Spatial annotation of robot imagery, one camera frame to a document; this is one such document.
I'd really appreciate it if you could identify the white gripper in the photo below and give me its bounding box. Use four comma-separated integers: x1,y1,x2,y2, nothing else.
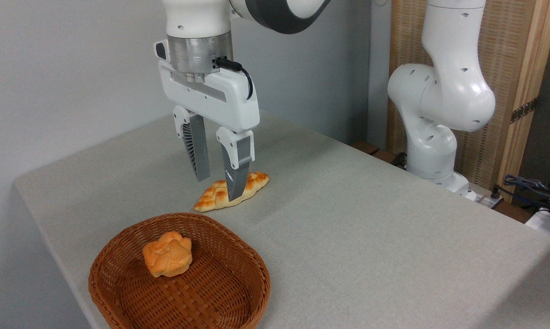
154,40,260,202

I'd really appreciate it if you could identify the long braided bread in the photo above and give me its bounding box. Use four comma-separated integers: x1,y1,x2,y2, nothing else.
193,172,270,212

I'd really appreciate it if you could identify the round knotted bread roll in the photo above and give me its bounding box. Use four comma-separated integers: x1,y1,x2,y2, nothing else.
143,231,193,278

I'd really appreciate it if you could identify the brown wicker basket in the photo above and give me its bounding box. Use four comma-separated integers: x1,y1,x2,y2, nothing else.
89,212,271,329

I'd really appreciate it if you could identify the grey tablecloth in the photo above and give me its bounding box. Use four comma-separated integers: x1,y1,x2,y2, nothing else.
14,110,550,329

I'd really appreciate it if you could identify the brown wooden base board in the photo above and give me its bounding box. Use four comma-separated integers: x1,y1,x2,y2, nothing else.
351,141,409,169

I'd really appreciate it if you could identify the wooden rattan folding screen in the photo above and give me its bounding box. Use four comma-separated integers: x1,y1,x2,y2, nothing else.
387,0,550,202

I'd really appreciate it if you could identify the metal screen hinge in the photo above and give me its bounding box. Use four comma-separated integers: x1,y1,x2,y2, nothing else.
510,98,539,124

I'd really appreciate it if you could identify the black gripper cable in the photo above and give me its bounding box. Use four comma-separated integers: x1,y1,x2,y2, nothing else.
213,56,254,100

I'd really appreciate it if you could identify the blue grey cable bundle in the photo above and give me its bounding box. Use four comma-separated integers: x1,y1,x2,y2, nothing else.
498,174,550,216

